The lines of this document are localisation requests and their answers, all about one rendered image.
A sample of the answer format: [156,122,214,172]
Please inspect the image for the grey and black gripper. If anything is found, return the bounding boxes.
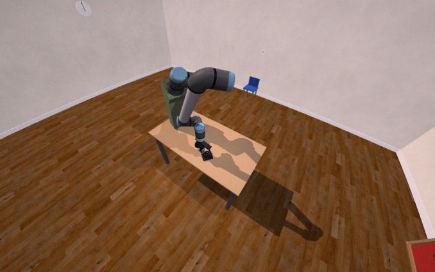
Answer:
[194,141,205,154]

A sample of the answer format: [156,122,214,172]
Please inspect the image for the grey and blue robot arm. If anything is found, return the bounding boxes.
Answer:
[166,67,235,150]

